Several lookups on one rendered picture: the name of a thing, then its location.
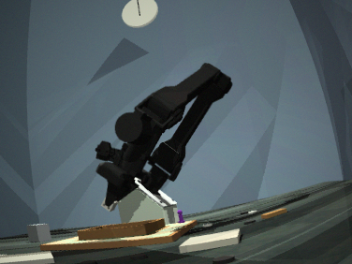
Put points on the cream flat rectangular block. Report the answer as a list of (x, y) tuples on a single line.
[(211, 241)]

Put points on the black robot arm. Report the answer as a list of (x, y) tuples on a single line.
[(162, 110)]

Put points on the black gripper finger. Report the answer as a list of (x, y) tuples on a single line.
[(113, 192), (132, 186)]

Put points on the purple pawn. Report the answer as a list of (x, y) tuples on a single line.
[(180, 216)]

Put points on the white die with black pips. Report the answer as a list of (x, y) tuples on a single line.
[(111, 207)]

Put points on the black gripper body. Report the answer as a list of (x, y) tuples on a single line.
[(131, 166)]

